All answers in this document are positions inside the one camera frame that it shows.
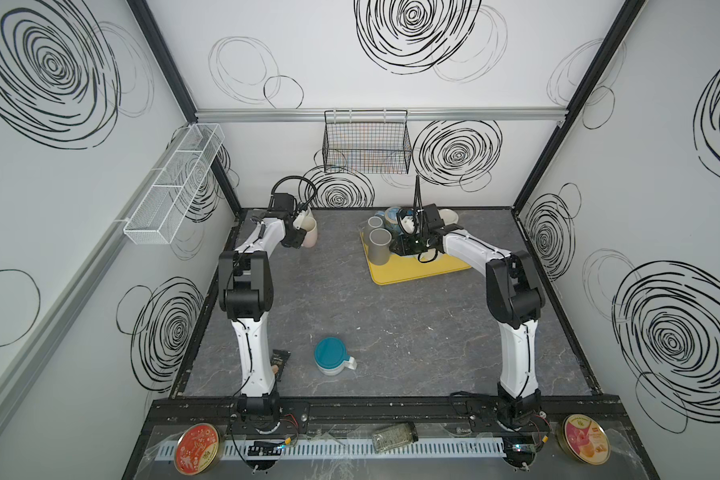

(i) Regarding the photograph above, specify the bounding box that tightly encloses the small cream mug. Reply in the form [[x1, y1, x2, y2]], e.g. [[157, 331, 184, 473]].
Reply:
[[438, 209, 459, 226]]

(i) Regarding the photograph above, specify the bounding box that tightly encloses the white mug with ribbed base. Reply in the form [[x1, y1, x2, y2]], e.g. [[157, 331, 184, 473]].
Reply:
[[293, 208, 316, 232]]

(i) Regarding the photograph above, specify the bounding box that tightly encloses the white slotted cable duct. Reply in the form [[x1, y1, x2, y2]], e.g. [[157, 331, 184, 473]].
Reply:
[[155, 436, 508, 462]]

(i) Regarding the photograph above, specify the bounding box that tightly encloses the black wire basket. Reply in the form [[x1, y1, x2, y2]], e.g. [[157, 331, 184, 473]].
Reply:
[[321, 109, 413, 175]]

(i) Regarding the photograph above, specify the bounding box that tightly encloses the dark snack packet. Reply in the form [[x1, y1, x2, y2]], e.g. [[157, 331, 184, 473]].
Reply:
[[270, 349, 291, 382]]

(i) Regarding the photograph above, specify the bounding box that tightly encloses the pink mug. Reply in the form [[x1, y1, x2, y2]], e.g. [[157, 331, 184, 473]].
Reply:
[[302, 220, 318, 248]]

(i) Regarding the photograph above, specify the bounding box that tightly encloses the pink round tin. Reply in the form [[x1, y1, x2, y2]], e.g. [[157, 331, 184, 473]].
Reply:
[[557, 414, 611, 466]]

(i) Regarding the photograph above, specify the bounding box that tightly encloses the yellow plastic tray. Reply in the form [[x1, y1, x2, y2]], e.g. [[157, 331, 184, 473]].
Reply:
[[363, 246, 471, 286]]

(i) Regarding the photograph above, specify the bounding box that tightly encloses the white wire shelf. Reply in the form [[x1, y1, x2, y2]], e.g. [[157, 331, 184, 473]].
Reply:
[[123, 123, 225, 245]]

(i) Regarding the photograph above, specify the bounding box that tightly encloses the teal lidded cup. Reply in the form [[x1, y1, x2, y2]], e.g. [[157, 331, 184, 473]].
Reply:
[[313, 337, 357, 376]]

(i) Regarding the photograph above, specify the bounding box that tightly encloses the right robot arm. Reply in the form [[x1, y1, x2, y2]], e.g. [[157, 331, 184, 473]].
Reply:
[[391, 204, 545, 430]]

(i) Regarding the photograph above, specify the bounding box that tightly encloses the grey mug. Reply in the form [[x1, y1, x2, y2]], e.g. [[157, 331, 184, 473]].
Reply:
[[361, 215, 384, 242], [367, 228, 392, 266]]

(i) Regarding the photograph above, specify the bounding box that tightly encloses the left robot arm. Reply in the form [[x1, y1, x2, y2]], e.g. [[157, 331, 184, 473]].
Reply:
[[218, 193, 306, 418]]

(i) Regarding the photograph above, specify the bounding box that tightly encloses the red round tin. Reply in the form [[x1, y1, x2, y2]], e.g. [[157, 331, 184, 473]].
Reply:
[[174, 423, 223, 476]]

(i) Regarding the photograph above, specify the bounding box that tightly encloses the clear plastic box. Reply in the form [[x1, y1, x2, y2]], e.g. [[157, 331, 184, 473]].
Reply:
[[371, 422, 419, 453]]

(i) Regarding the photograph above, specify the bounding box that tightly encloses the blue butterfly mug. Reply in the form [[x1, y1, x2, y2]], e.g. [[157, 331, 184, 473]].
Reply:
[[384, 207, 402, 233]]

